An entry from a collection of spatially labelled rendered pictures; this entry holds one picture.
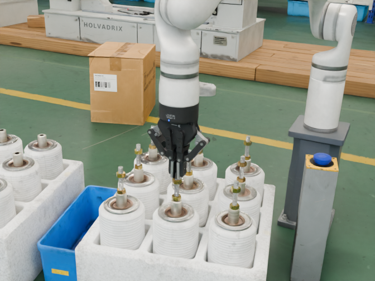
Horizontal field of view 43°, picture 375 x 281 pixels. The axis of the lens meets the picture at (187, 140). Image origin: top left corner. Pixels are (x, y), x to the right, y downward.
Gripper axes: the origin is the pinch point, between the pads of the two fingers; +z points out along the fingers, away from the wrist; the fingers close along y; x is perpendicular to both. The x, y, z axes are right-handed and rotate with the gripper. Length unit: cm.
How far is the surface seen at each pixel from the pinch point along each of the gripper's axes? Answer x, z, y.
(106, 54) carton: 88, 5, -82
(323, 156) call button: 26.0, 2.3, 23.3
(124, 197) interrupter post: -3.7, 7.7, -10.4
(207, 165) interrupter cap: 22.3, 9.8, -3.5
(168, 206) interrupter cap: 0.9, 9.8, -2.5
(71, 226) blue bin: 6.4, 28.6, -34.5
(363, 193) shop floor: 77, 35, 30
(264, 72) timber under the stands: 186, 30, -43
